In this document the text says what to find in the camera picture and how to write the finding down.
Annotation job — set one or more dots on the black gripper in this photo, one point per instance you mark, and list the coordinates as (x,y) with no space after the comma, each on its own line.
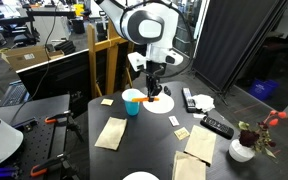
(155,75)

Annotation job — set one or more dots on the orange marker pen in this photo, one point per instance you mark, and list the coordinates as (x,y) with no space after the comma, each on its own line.
(139,99)

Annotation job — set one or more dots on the blue plastic cup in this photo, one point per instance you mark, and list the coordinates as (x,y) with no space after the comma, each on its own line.
(132,107)

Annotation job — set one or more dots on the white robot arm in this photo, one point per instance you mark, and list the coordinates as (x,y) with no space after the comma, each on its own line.
(117,13)

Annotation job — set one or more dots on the small black oval object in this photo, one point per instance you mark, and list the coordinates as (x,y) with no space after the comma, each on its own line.
(167,90)

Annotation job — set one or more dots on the white round plate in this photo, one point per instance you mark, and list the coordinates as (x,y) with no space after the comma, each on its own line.
(140,176)
(160,106)

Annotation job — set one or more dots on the grey and black remote control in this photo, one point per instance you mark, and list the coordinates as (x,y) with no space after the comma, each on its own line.
(188,99)

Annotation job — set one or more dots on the pink sweetener packet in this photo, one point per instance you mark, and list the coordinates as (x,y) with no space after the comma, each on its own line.
(174,120)

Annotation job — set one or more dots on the wooden easel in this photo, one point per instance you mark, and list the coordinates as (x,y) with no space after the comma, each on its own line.
(111,73)

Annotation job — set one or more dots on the yellow sweetener packet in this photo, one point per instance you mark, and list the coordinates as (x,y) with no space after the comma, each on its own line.
(182,133)

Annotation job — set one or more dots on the white crumpled napkin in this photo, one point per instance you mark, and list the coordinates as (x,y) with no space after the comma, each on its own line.
(204,102)

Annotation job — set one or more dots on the yellow sticky note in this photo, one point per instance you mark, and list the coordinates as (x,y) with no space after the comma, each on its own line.
(107,102)

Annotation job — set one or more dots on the small white packet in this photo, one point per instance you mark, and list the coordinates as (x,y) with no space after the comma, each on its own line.
(199,116)

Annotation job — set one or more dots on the grey storage bin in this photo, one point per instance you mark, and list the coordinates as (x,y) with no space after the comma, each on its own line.
(185,46)
(187,33)

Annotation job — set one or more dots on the brown paper napkin left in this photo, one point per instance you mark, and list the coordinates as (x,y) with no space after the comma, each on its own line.
(111,133)

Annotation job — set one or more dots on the brown paper napkin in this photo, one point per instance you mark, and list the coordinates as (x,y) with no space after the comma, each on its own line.
(189,168)
(111,133)
(200,145)

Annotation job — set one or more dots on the brown paper napkin right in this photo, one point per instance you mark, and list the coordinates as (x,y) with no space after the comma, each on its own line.
(200,145)

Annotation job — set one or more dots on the black fabric room divider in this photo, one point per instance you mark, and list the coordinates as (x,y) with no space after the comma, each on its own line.
(234,40)

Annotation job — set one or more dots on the black monitor with vents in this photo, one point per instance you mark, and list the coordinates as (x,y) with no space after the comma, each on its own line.
(60,83)

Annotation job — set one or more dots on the dark red artificial flowers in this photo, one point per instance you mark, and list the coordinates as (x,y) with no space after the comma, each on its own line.
(249,137)

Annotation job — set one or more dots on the white round vase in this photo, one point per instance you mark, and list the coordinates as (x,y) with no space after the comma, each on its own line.
(240,152)

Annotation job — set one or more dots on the blue plastic bin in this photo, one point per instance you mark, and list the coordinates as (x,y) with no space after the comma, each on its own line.
(263,89)

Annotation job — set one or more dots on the orange and black clamp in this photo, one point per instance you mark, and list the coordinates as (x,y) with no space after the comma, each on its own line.
(50,120)
(39,170)

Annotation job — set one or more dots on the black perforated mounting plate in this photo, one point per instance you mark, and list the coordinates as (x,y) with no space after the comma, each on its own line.
(42,143)

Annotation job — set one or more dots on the cardboard box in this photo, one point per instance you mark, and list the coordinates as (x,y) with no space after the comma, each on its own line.
(27,58)

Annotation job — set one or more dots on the black computer keyboard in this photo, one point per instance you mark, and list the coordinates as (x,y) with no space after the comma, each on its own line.
(14,95)

